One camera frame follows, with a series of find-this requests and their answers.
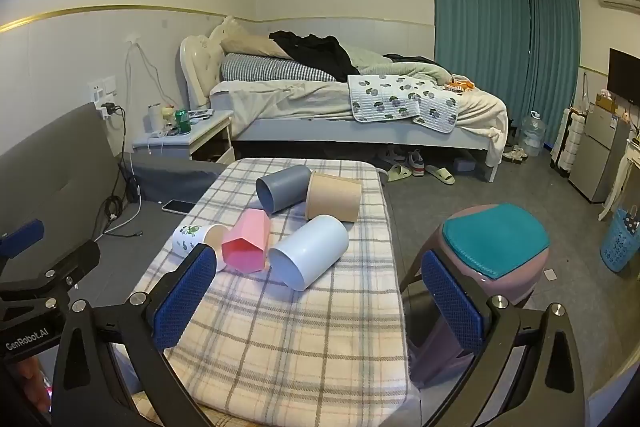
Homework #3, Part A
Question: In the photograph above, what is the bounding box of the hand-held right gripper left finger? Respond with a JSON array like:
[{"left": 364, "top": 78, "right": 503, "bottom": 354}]
[{"left": 51, "top": 243, "right": 221, "bottom": 427}]

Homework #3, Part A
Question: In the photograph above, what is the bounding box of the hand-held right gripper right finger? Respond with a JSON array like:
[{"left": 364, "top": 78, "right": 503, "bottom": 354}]
[{"left": 399, "top": 249, "right": 587, "bottom": 427}]

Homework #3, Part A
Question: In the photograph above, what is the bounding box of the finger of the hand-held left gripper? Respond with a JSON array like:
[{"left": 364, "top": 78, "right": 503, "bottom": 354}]
[
  {"left": 0, "top": 239, "right": 102, "bottom": 308},
  {"left": 0, "top": 219, "right": 44, "bottom": 262}
]

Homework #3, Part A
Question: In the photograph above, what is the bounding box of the white cup with green print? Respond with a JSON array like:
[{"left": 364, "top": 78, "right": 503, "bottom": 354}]
[{"left": 172, "top": 223, "right": 230, "bottom": 272}]

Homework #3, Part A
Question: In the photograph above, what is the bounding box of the pink hexagonal cup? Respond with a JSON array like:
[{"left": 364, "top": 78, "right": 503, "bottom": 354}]
[{"left": 221, "top": 208, "right": 272, "bottom": 275}]

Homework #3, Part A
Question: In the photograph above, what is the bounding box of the light blue cup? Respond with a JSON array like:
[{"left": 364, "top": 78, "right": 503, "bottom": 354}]
[{"left": 268, "top": 214, "right": 350, "bottom": 292}]

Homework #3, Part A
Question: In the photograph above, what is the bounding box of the grey cup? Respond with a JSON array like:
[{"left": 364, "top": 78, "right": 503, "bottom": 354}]
[{"left": 255, "top": 165, "right": 312, "bottom": 214}]

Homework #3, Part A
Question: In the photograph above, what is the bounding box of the tan cup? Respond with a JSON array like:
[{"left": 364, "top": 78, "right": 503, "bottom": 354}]
[{"left": 305, "top": 172, "right": 362, "bottom": 223}]

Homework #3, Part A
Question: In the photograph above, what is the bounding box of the person's left hand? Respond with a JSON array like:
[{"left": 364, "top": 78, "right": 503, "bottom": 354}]
[{"left": 14, "top": 353, "right": 54, "bottom": 414}]

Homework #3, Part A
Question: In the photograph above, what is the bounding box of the pink plastic stool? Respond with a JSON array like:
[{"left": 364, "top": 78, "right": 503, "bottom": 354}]
[{"left": 407, "top": 203, "right": 551, "bottom": 374}]

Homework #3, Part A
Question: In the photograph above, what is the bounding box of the teal seat cushion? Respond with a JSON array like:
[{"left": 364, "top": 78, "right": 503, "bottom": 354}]
[{"left": 442, "top": 203, "right": 550, "bottom": 280}]

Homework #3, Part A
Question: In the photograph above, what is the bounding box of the grey sofa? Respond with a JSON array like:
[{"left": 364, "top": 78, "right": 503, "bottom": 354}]
[{"left": 0, "top": 102, "right": 227, "bottom": 310}]

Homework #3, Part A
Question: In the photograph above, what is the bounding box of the plaid padded cushion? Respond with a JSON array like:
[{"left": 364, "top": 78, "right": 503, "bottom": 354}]
[{"left": 131, "top": 157, "right": 421, "bottom": 414}]

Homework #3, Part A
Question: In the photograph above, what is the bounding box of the white nightstand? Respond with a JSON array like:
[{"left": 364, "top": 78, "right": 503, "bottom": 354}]
[{"left": 131, "top": 109, "right": 236, "bottom": 165}]

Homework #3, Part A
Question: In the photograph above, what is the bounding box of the blue laundry basket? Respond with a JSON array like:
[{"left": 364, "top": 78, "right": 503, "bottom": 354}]
[{"left": 600, "top": 206, "right": 640, "bottom": 274}]

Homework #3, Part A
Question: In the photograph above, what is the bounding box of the clear water jug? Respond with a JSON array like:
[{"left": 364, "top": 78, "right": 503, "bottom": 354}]
[{"left": 517, "top": 111, "right": 544, "bottom": 158}]

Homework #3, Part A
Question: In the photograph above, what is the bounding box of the grey small fridge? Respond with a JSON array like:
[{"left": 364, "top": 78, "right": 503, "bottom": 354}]
[{"left": 569, "top": 102, "right": 634, "bottom": 204}]

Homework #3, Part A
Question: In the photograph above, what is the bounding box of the printed blanket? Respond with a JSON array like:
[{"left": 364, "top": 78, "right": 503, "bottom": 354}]
[{"left": 347, "top": 74, "right": 461, "bottom": 130}]

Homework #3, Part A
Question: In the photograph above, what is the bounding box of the white bed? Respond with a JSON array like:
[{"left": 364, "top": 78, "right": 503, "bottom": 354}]
[{"left": 179, "top": 16, "right": 509, "bottom": 184}]

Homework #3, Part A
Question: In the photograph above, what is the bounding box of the pale green quilt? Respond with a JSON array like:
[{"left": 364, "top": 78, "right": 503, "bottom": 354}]
[{"left": 345, "top": 47, "right": 452, "bottom": 84}]

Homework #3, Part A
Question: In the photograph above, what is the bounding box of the checked pillow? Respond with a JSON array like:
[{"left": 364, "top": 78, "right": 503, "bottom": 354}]
[{"left": 220, "top": 53, "right": 342, "bottom": 82}]

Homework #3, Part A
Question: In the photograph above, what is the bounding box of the beige pillow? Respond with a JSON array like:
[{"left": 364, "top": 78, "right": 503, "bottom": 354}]
[{"left": 220, "top": 34, "right": 296, "bottom": 58}]

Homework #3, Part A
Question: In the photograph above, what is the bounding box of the narrow teal curtain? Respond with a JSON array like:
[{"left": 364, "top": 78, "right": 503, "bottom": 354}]
[{"left": 527, "top": 0, "right": 581, "bottom": 148}]

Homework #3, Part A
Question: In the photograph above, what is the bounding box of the black clothing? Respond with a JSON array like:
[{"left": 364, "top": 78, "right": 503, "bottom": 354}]
[{"left": 269, "top": 30, "right": 362, "bottom": 82}]

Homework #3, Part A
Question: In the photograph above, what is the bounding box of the black television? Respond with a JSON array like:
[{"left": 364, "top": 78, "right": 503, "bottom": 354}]
[{"left": 607, "top": 48, "right": 640, "bottom": 106}]

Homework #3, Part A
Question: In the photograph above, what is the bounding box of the wide teal curtain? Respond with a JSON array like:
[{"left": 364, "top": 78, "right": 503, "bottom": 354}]
[{"left": 431, "top": 0, "right": 533, "bottom": 80}]

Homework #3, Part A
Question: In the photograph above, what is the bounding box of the black power cable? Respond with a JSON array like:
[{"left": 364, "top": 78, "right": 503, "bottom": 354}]
[{"left": 90, "top": 154, "right": 144, "bottom": 240}]

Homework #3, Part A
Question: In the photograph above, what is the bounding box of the white charging cable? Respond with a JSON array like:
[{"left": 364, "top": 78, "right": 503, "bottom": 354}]
[{"left": 106, "top": 201, "right": 144, "bottom": 229}]

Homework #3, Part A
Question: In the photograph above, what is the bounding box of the white wall socket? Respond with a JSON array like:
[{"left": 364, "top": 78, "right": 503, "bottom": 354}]
[{"left": 90, "top": 77, "right": 118, "bottom": 104}]

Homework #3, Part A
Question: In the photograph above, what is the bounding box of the white hanging cable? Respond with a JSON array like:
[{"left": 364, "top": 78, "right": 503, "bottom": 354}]
[{"left": 124, "top": 34, "right": 175, "bottom": 108}]

